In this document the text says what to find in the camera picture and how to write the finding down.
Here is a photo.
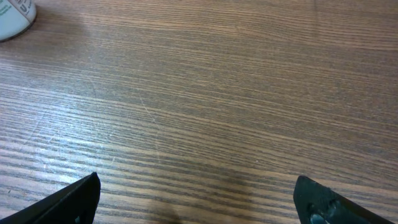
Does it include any green-lid white jar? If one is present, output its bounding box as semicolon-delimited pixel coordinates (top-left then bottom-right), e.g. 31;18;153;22
0;0;37;42

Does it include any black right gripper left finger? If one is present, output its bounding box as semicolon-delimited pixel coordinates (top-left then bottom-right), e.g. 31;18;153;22
1;172;101;224

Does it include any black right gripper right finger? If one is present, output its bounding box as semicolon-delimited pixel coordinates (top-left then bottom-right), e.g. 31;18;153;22
293;175;393;224

